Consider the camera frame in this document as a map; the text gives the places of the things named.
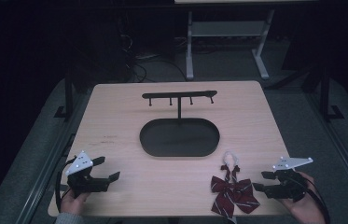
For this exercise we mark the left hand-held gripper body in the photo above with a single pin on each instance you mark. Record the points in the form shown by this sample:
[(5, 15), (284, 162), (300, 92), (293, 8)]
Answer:
[(83, 182)]

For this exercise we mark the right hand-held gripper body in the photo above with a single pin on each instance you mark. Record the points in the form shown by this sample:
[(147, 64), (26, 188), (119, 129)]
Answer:
[(286, 183)]

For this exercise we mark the dark red striped bow tie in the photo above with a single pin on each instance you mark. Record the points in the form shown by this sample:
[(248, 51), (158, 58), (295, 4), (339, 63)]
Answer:
[(232, 193)]

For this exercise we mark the black hook stand with tray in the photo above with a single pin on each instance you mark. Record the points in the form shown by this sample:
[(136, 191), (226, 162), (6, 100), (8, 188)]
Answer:
[(179, 137)]

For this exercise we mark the person's left hand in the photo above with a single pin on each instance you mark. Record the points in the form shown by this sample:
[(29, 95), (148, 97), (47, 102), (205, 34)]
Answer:
[(72, 202)]

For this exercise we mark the person's right hand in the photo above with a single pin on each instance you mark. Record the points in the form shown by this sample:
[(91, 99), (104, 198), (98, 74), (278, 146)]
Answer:
[(303, 208)]

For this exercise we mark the black metal stand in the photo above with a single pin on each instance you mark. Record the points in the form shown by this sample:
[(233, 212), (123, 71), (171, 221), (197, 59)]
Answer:
[(68, 96), (325, 93)]

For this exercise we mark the white metal table frame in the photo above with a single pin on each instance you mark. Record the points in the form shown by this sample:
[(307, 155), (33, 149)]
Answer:
[(224, 29)]

